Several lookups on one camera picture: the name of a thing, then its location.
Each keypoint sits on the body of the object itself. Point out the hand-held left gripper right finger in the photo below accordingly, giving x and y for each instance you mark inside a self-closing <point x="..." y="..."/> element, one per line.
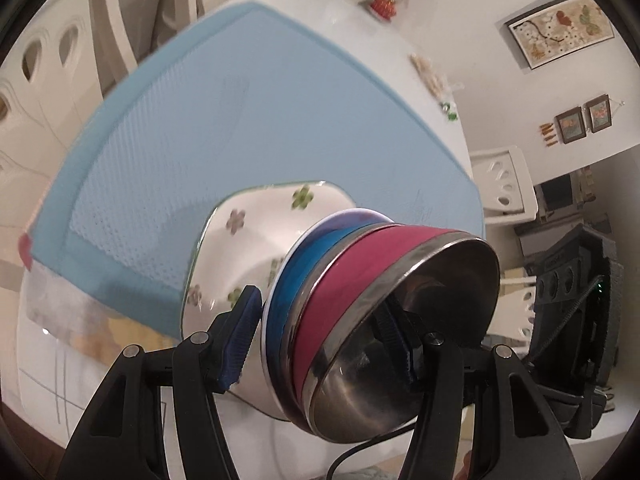
<point x="400" y="350"/>

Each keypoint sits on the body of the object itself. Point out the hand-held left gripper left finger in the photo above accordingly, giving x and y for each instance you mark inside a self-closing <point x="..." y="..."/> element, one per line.
<point x="240" y="340"/>

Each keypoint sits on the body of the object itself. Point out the blue steel bowl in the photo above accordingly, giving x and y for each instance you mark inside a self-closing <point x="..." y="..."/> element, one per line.
<point x="295" y="280"/>

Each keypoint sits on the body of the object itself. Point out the magenta steel bowl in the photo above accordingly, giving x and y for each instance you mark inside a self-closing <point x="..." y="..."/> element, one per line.
<point x="350" y="280"/>

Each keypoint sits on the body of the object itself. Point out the small green floral plate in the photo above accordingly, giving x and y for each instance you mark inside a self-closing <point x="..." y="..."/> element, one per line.
<point x="235" y="250"/>

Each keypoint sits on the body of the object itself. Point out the pink cartoon bowl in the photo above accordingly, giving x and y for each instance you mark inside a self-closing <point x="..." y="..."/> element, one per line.
<point x="350" y="214"/>

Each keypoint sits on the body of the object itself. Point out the white carved dining chair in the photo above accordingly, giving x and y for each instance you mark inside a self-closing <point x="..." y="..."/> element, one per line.
<point x="120" y="20"/>
<point x="525" y="170"/>
<point x="515" y="295"/>
<point x="30" y="110"/>

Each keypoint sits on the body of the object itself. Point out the dark kitchen appliance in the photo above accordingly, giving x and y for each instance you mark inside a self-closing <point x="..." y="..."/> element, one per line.
<point x="555" y="192"/>

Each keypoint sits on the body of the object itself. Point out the teal quilted clothing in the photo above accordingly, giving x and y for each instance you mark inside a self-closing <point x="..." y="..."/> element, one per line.
<point x="380" y="474"/>

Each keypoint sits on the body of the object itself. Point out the hanging orange ornaments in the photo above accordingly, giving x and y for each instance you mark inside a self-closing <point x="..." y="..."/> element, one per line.
<point x="547" y="134"/>

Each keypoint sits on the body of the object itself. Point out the small framed picture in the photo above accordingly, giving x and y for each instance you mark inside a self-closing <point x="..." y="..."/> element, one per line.
<point x="570" y="126"/>
<point x="599" y="114"/>

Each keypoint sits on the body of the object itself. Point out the small green object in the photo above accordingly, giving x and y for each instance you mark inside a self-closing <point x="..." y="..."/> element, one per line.
<point x="451" y="114"/>

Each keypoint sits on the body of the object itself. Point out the light blue table mat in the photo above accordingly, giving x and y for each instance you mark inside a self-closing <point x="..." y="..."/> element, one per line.
<point x="250" y="135"/>

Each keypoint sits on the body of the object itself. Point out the clear snack packet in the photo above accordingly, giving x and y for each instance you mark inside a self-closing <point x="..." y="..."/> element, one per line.
<point x="430" y="75"/>

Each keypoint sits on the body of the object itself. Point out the large framed picture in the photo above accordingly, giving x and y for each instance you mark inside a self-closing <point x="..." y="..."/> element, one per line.
<point x="560" y="27"/>

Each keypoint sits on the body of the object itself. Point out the red lidded pot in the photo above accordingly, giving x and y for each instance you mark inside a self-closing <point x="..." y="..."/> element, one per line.
<point x="382" y="6"/>

